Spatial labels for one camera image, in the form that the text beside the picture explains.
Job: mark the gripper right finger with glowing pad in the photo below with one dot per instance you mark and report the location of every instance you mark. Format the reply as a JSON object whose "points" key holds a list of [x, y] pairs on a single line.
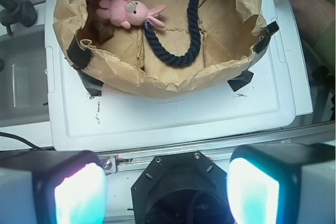
{"points": [[282, 183]]}

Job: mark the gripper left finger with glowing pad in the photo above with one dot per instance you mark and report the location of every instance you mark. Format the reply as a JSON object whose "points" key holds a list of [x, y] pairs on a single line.
{"points": [[52, 187]]}

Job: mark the white plastic bin lid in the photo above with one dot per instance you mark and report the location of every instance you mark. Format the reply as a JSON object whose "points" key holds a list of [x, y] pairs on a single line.
{"points": [[116, 122]]}

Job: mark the clear plastic storage bin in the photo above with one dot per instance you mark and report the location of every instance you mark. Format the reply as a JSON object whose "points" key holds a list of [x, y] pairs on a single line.
{"points": [[24, 89]]}

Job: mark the brown paper bag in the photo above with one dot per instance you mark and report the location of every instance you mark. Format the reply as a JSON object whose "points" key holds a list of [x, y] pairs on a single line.
{"points": [[204, 42]]}

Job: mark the brown crumpled object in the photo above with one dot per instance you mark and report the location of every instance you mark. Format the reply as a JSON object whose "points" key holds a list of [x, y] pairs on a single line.
{"points": [[102, 31]]}

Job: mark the black clamp knob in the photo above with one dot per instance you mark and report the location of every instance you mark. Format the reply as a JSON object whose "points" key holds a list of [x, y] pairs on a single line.
{"points": [[17, 11]]}

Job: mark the pink plush bunny toy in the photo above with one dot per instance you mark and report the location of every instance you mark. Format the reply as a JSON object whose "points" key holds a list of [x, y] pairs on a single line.
{"points": [[127, 13]]}

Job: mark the aluminium frame rail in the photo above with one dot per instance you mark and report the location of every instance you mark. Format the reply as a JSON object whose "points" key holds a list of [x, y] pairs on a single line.
{"points": [[218, 149]]}

